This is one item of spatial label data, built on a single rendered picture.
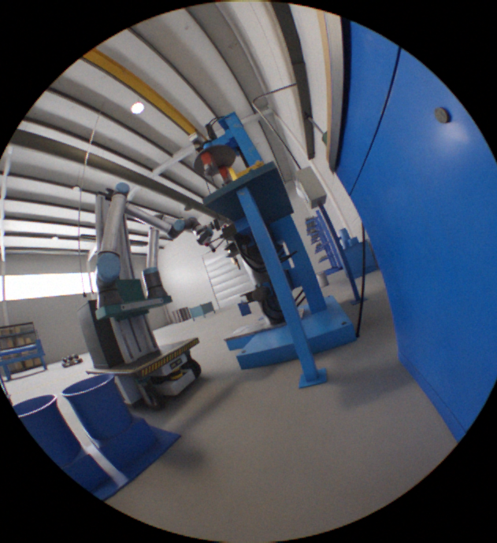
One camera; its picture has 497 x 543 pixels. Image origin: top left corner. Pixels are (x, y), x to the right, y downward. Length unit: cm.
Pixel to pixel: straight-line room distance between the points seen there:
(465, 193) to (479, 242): 7
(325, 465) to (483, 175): 67
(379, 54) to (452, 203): 26
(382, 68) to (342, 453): 84
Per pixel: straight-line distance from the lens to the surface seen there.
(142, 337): 158
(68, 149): 645
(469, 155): 31
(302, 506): 57
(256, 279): 178
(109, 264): 108
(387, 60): 37
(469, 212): 34
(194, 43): 669
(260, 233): 83
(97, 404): 85
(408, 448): 62
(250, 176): 91
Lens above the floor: 53
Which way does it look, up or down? 6 degrees up
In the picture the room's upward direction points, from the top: 20 degrees counter-clockwise
